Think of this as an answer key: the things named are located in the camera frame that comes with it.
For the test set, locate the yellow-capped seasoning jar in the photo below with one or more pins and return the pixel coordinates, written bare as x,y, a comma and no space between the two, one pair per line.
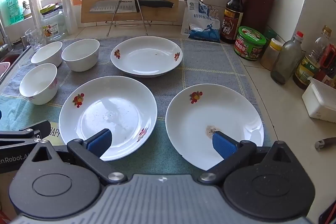
271,56

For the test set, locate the green-lidded sauce jar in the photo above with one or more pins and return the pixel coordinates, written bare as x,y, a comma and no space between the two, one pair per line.
249,43

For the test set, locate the yellow-capped oil bottle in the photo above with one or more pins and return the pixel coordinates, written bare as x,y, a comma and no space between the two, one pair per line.
309,66

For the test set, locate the white and blue salt bag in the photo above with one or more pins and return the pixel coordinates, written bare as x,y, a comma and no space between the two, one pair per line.
199,19

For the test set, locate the grey-green checked dish towel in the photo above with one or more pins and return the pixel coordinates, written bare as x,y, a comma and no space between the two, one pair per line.
204,66

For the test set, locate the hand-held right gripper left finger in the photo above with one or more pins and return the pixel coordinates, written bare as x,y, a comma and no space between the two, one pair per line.
101,140

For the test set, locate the glass jar with lid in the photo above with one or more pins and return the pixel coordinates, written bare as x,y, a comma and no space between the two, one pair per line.
52,27

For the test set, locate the white flower-print plate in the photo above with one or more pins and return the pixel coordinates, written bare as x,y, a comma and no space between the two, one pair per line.
210,108
110,98
147,61

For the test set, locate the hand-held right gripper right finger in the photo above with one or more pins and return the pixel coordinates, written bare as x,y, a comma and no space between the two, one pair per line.
224,144

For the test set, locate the dark vinegar bottle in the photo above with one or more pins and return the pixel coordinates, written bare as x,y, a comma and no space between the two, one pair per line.
231,22

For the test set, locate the small dark green jar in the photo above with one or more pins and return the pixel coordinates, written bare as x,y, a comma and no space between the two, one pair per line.
271,35

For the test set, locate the clear drinking glass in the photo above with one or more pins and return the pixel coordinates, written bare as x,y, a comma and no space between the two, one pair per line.
35,39

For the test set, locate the metal faucet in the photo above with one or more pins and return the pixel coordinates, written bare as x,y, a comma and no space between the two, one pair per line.
5,40

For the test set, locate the red-labelled dark bottle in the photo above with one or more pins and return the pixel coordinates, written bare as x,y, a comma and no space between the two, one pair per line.
329,61

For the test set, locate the pink plastic basin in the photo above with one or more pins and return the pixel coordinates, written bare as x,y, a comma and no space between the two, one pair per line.
4,67

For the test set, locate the white ceramic bowl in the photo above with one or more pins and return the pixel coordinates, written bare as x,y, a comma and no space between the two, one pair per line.
46,52
36,82
81,61

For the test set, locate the white plastic container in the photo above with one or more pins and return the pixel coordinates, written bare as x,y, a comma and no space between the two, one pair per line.
320,100

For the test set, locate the red-capped glass bottle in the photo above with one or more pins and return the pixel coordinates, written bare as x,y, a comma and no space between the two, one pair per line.
286,61

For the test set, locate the dark red knife block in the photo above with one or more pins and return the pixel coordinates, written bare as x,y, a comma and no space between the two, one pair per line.
257,8

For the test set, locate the short plastic wrap roll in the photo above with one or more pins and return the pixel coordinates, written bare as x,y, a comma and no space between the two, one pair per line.
34,6

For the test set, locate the green detergent bottle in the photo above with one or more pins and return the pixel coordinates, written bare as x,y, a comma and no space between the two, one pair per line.
13,8

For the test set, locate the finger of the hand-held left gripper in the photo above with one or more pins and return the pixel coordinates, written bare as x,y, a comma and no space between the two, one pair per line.
36,129

